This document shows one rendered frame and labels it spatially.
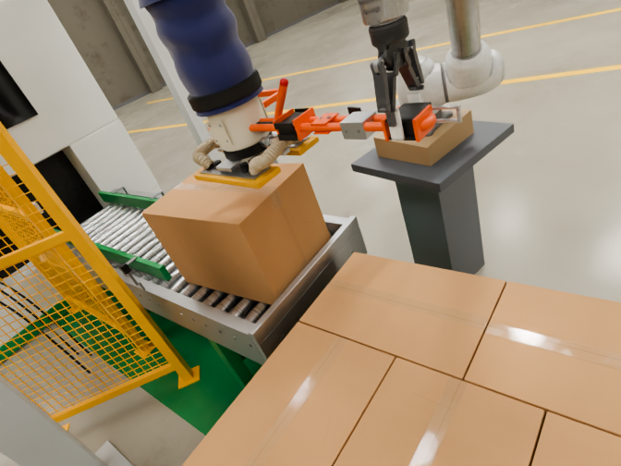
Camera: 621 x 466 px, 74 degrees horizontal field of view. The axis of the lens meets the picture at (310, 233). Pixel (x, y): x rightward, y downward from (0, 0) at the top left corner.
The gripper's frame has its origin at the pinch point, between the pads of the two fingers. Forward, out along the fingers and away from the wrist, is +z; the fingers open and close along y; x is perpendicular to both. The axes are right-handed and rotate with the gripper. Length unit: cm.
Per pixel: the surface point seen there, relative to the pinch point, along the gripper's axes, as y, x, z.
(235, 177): 14, -54, 11
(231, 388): 40, -103, 122
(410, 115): 2.3, 2.7, -1.9
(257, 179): 13.7, -43.9, 11.5
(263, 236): 11, -60, 38
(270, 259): 13, -59, 47
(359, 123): 3.6, -10.2, -0.8
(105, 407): 86, -163, 123
